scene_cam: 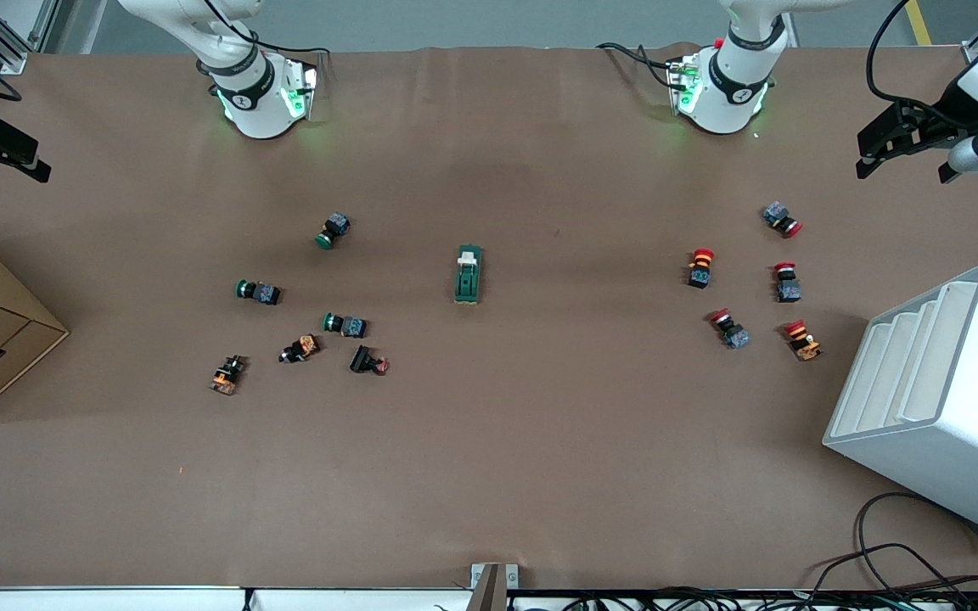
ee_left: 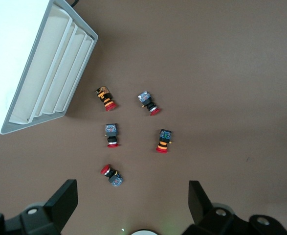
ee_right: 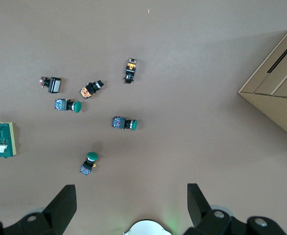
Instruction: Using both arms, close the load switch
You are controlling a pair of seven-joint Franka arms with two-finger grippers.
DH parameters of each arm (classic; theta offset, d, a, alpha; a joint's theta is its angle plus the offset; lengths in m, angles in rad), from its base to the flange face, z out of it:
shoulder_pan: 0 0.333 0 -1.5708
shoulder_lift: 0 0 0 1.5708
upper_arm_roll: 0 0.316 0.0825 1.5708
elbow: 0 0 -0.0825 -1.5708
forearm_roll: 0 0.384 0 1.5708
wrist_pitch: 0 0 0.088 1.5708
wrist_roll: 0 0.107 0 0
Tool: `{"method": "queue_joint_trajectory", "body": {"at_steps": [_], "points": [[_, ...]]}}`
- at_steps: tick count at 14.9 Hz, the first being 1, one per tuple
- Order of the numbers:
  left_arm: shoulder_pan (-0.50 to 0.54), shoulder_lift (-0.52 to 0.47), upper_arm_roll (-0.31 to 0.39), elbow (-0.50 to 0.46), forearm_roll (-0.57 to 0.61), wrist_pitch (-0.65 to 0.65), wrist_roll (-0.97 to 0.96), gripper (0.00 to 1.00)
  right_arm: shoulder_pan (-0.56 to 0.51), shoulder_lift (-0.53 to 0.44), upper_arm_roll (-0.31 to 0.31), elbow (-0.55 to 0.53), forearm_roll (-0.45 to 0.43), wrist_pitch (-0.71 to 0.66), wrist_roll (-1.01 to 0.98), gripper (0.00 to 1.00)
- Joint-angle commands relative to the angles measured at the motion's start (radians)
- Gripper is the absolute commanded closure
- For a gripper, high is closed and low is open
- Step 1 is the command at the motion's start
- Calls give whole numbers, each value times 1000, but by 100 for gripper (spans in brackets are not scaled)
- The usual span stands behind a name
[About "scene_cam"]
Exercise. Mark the red button blue block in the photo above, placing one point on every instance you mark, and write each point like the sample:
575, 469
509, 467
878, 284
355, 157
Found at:
787, 284
781, 219
730, 329

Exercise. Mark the black button orange block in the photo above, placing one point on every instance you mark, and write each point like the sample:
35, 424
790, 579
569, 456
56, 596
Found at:
227, 376
300, 349

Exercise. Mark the red orange-striped button dark block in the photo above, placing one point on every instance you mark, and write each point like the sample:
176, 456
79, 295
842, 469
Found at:
700, 267

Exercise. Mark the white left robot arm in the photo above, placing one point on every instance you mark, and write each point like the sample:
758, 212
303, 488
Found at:
731, 81

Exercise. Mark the aluminium profile bracket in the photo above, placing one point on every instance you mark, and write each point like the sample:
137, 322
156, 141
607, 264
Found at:
493, 585

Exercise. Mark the black button red terminal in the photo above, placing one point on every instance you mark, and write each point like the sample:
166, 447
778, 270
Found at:
366, 361

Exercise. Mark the red orange-striped button orange block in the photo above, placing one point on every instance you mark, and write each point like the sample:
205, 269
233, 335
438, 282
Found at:
801, 341

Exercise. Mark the white slotted rack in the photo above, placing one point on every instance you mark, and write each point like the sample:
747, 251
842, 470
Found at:
947, 399

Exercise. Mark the green push button blue block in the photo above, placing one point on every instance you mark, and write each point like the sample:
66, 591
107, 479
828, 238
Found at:
334, 231
260, 293
346, 325

